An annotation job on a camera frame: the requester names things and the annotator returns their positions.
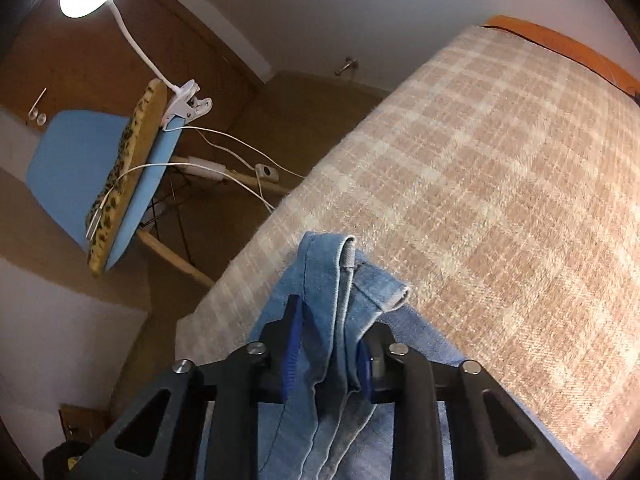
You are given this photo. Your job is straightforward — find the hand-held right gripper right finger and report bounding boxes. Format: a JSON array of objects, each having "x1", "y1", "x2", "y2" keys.
[{"x1": 356, "y1": 322, "x2": 583, "y2": 480}]

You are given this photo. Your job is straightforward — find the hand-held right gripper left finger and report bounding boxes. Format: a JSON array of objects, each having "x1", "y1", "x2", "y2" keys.
[{"x1": 42, "y1": 294, "x2": 306, "y2": 480}]

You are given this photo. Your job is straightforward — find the blue denim pants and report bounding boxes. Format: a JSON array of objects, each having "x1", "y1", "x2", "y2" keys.
[{"x1": 197, "y1": 231, "x2": 463, "y2": 480}]

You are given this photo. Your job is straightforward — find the white power strip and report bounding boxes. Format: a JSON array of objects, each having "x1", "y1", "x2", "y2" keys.
[{"x1": 172, "y1": 156, "x2": 228, "y2": 181}]

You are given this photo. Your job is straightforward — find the beige plaid blanket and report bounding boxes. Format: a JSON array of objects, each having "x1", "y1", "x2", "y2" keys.
[{"x1": 175, "y1": 25, "x2": 640, "y2": 480}]

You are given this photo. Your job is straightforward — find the leopard print cushion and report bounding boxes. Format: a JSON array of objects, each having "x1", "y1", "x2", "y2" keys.
[{"x1": 84, "y1": 80, "x2": 168, "y2": 275}]

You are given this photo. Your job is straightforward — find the light blue chair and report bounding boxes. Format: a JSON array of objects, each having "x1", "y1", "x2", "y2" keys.
[{"x1": 27, "y1": 110, "x2": 291, "y2": 288}]

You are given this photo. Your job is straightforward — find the brown wooden door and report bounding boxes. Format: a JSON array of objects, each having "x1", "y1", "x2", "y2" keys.
[{"x1": 0, "y1": 0, "x2": 273, "y2": 126}]

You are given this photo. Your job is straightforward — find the white lamp cable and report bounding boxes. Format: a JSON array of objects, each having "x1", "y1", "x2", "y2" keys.
[{"x1": 192, "y1": 127, "x2": 306, "y2": 180}]

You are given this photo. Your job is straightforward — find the white cable with plug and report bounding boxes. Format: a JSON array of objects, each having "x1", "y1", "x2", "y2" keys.
[{"x1": 85, "y1": 161, "x2": 276, "y2": 241}]

